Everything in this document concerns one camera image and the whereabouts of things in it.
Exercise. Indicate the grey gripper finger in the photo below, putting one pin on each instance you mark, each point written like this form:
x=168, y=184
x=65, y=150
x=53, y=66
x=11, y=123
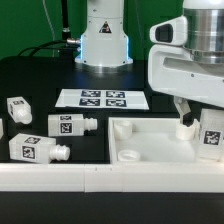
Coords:
x=184, y=111

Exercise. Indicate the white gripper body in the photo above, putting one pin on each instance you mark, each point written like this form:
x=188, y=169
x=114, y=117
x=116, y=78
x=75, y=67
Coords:
x=171, y=71

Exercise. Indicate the white square tabletop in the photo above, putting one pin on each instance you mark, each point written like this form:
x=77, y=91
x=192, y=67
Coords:
x=158, y=140

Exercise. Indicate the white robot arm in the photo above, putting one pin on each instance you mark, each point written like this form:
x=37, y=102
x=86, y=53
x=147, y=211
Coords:
x=104, y=44

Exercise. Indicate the white front fence bar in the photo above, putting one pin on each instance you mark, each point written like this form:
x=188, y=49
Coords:
x=206, y=178

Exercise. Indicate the white tag sheet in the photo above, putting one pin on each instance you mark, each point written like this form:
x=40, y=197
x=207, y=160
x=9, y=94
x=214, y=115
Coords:
x=115, y=99

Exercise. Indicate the black pole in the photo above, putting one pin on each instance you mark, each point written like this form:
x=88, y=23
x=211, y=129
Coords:
x=66, y=33

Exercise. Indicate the white piece left edge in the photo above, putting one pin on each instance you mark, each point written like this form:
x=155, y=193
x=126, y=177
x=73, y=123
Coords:
x=1, y=129

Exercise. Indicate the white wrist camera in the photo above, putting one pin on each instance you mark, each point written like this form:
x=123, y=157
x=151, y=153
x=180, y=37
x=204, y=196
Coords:
x=172, y=32

